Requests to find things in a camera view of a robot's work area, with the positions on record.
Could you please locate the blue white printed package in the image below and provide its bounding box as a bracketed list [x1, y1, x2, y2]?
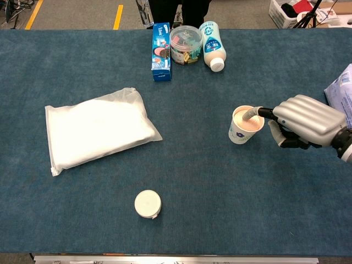
[323, 63, 352, 117]

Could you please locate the white frosted zip bag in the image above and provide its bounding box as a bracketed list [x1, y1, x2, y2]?
[45, 87, 163, 177]

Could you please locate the clear jar of binder clips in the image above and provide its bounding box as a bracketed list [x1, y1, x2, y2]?
[169, 25, 204, 65]

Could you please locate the white floral paper cup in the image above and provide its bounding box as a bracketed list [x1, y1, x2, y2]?
[228, 104, 265, 145]

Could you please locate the white printed paper packet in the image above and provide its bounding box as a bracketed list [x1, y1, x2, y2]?
[315, 7, 342, 28]

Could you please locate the white milk drink bottle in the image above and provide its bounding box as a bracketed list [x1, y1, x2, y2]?
[199, 21, 228, 73]

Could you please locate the black tripod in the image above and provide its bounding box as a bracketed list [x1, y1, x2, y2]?
[294, 0, 331, 29]

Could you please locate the small white round lid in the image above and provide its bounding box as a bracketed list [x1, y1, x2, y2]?
[134, 189, 162, 220]

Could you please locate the white plastic basket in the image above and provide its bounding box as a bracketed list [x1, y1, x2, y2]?
[268, 0, 314, 30]

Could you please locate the blue cloth table cover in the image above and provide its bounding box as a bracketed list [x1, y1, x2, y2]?
[0, 26, 352, 255]

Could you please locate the blue cookie box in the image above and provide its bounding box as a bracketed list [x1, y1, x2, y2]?
[151, 22, 173, 82]

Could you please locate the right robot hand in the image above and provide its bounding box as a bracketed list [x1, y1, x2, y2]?
[242, 94, 347, 150]

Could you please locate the person in black trousers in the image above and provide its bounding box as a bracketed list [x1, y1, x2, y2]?
[147, 0, 213, 30]

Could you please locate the aluminium table edge rail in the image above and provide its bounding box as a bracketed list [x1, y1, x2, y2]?
[32, 254, 320, 264]

